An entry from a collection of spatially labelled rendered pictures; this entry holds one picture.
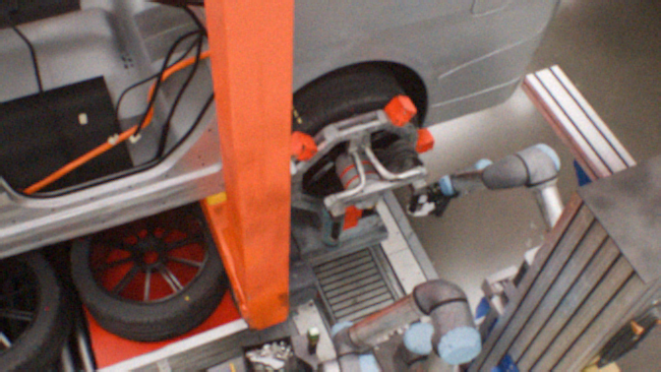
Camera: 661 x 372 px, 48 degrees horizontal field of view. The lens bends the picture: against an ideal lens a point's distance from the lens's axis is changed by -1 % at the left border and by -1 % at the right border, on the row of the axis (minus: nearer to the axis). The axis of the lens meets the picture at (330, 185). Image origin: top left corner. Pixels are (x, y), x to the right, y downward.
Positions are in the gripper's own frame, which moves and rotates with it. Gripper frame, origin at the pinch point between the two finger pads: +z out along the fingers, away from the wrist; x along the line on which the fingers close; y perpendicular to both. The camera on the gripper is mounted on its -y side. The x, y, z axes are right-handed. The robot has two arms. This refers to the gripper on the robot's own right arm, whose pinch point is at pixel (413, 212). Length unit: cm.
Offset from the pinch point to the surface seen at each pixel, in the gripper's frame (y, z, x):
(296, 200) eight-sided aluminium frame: 9.3, 40.8, -22.5
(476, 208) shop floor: -67, -65, -40
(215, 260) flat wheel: -15, 77, -33
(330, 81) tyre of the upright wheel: 53, 17, -31
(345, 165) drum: 21.2, 19.9, -17.8
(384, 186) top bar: 23.5, 14.4, 2.6
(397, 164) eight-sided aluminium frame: 5.0, -6.8, -22.7
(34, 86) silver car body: 42, 117, -115
